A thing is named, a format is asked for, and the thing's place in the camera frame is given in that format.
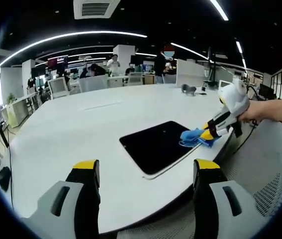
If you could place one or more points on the long curved ceiling light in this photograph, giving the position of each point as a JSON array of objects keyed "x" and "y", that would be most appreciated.
[{"x": 106, "y": 32}]

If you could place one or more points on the black tripod stand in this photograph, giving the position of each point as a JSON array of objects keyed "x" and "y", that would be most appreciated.
[{"x": 211, "y": 74}]

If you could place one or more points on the person's right hand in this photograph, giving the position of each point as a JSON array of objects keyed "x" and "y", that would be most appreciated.
[{"x": 252, "y": 112}]

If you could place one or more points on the green potted plant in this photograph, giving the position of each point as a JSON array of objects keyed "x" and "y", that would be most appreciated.
[{"x": 11, "y": 98}]

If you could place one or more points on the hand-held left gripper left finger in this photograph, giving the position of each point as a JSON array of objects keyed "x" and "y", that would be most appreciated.
[{"x": 61, "y": 221}]

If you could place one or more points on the white mesh office chair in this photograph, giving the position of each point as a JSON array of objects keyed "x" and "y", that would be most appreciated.
[{"x": 267, "y": 159}]

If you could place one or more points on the short ceiling light strip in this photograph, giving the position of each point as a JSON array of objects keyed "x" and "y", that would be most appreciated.
[{"x": 220, "y": 10}]

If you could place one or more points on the ceiling air conditioner vent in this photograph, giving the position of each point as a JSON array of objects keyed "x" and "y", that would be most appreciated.
[{"x": 96, "y": 8}]

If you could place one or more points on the white low cabinet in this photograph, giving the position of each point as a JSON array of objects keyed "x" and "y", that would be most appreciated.
[{"x": 19, "y": 112}]

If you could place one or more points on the black computer mouse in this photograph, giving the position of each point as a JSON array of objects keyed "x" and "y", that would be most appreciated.
[{"x": 3, "y": 178}]

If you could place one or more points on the blue cleaning cloth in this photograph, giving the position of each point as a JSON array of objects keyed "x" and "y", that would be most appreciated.
[{"x": 189, "y": 135}]

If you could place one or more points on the grey desk partition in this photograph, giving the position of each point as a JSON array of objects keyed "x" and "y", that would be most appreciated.
[{"x": 189, "y": 73}]

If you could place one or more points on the grey headset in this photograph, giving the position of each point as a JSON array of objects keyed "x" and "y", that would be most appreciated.
[{"x": 189, "y": 89}]

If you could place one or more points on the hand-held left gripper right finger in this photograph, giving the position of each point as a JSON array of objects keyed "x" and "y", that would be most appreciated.
[{"x": 215, "y": 224}]

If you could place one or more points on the black phone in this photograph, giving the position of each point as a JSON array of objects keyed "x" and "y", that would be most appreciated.
[{"x": 202, "y": 93}]

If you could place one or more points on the red wall screen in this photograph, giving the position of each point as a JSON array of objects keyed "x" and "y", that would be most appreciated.
[{"x": 56, "y": 62}]

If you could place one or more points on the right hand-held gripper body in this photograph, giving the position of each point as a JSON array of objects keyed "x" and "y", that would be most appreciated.
[{"x": 235, "y": 99}]

